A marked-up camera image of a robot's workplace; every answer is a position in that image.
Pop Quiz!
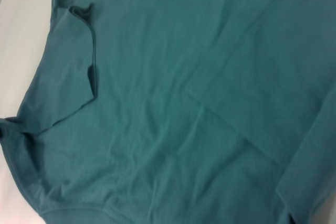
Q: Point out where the teal blue shirt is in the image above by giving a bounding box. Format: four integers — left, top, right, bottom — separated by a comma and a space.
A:
0, 0, 336, 224

